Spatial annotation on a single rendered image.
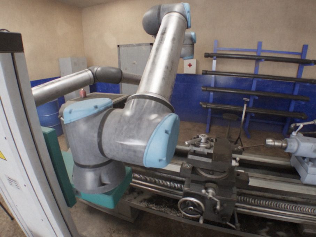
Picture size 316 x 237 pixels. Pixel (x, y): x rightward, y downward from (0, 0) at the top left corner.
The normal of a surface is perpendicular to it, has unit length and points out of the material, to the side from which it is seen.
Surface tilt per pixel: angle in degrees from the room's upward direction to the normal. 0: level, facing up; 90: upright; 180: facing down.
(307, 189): 36
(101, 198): 90
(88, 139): 80
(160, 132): 45
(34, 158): 90
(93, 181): 70
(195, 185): 90
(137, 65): 90
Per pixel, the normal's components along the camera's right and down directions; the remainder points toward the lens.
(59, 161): 0.96, 0.10
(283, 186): -0.19, -0.56
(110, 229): 0.00, -0.94
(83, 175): -0.22, 0.00
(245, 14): -0.33, 0.33
